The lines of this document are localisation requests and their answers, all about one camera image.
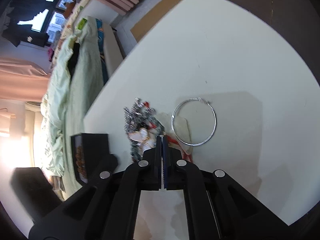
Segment brown wooden bead bracelet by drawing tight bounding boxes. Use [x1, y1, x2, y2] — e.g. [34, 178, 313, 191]
[74, 144, 89, 181]

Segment red string white pendant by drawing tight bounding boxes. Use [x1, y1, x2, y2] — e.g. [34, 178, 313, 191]
[128, 101, 194, 163]

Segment silver chain necklace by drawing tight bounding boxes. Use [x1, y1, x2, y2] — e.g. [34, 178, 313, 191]
[123, 97, 166, 160]

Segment silver bangle hoop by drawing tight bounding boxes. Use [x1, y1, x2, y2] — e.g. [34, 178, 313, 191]
[170, 97, 217, 147]

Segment white tissue paper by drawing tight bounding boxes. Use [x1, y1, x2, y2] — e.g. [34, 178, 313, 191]
[156, 113, 193, 163]

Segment black jewelry box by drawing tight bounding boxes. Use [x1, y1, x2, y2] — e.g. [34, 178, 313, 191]
[71, 133, 110, 186]

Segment light green duvet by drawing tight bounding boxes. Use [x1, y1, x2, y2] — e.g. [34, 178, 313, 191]
[40, 34, 77, 177]

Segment pink curtain left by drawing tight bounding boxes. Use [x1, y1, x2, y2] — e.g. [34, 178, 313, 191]
[0, 57, 50, 102]

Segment green bed mattress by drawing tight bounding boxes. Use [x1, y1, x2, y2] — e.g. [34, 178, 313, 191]
[62, 16, 104, 199]

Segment black garment on bed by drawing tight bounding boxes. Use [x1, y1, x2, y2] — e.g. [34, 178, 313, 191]
[67, 43, 80, 79]

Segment green tissue box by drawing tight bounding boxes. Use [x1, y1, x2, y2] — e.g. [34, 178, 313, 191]
[76, 18, 87, 30]

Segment hanging dark clothes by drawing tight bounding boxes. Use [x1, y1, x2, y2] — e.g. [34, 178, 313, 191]
[2, 0, 52, 47]

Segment brown plush toy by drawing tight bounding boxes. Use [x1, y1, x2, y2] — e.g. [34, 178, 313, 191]
[63, 2, 75, 19]

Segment floral window seat cushion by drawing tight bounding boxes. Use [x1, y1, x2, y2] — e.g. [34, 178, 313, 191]
[50, 0, 90, 71]

